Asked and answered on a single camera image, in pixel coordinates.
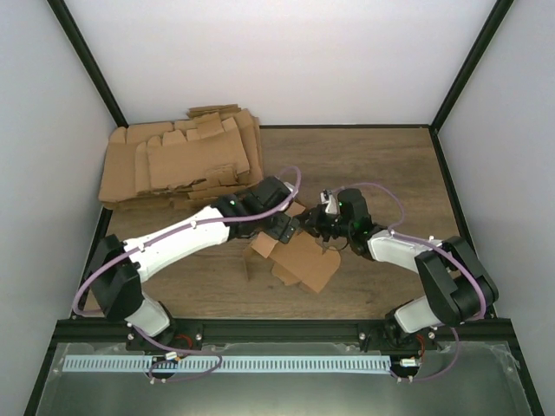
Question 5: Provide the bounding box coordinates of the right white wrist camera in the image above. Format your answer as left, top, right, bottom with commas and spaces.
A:
320, 190, 339, 216

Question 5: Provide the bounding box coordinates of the black enclosure frame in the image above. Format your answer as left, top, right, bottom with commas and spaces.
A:
24, 1, 544, 415

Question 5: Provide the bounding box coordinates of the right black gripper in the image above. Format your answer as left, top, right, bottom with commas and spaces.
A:
296, 205, 353, 243

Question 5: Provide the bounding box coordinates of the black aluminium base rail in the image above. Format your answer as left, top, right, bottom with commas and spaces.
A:
55, 318, 513, 348

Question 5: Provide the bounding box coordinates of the stack of flat cardboard sheets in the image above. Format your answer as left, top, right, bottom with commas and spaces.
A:
99, 104, 264, 210

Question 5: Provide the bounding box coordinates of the brown cardboard box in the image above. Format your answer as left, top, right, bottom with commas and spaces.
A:
241, 201, 342, 296

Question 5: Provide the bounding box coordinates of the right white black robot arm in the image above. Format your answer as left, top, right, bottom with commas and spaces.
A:
297, 188, 499, 349

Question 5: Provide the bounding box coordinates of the light blue slotted cable duct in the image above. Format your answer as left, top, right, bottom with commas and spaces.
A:
62, 354, 391, 374

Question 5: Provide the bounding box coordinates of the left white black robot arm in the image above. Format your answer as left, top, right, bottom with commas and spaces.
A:
88, 177, 298, 350

